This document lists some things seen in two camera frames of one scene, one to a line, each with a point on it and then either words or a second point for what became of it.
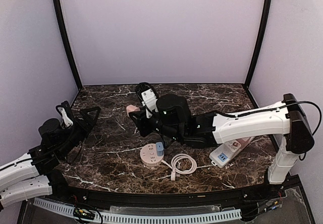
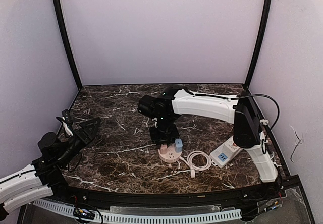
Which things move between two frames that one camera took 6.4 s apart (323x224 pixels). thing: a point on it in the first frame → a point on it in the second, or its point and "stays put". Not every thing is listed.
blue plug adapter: (160, 149) → (178, 145)
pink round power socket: (149, 155) → (171, 156)
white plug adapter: (233, 145) stays put
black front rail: (171, 199) stays put
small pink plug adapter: (131, 108) → (163, 148)
